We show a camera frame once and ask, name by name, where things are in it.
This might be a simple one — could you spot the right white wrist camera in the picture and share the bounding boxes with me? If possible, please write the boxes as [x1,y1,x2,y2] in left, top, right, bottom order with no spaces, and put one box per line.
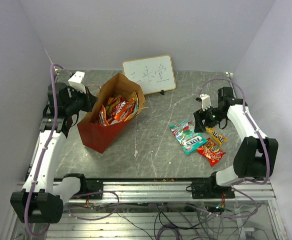
[196,94,212,111]

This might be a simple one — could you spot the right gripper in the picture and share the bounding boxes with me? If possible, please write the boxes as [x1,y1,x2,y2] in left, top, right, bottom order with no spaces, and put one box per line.
[194,104,226,133]

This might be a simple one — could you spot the red snack mix bag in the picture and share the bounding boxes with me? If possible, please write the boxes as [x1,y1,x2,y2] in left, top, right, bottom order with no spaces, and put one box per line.
[196,138,226,167]

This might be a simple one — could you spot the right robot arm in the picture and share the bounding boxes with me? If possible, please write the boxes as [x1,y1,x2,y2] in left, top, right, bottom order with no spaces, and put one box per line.
[193,87,278,198]

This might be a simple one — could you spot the small whiteboard yellow frame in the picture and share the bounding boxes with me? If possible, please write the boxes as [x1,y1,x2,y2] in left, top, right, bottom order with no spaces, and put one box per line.
[122,55,176,95]

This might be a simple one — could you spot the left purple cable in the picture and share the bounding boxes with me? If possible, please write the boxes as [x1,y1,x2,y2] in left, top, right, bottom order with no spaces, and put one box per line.
[24,63,120,238]

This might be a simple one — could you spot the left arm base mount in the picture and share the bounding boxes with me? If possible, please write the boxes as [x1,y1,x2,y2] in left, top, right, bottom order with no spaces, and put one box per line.
[54,177,103,203]

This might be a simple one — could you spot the teal Fox's candy bag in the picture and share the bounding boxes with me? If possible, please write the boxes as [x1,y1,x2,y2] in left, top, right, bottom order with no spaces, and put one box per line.
[170,119,207,155]

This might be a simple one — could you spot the yellow M&M's bag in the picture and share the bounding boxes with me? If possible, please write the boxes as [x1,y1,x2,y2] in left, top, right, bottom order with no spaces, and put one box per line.
[205,127,228,146]

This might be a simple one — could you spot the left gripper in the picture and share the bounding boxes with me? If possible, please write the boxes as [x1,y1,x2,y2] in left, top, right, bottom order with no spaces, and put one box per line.
[65,84,98,115]

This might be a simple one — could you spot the aluminium rail frame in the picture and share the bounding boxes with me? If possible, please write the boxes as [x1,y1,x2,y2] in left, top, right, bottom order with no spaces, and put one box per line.
[0,70,286,240]

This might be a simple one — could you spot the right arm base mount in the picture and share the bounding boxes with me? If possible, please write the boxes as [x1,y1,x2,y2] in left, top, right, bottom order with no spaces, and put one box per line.
[186,177,235,199]

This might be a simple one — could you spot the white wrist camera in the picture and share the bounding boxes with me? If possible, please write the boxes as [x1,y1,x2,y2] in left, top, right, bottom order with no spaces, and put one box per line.
[196,94,212,111]
[68,71,86,94]

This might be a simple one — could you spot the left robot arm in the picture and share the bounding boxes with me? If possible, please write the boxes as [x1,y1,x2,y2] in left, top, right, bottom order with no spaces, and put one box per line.
[10,82,98,224]

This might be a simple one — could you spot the red brown paper bag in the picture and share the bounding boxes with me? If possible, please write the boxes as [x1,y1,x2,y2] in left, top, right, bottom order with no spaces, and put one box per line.
[77,73,145,153]

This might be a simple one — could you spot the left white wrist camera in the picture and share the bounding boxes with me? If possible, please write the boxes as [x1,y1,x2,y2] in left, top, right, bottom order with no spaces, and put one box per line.
[68,71,86,94]

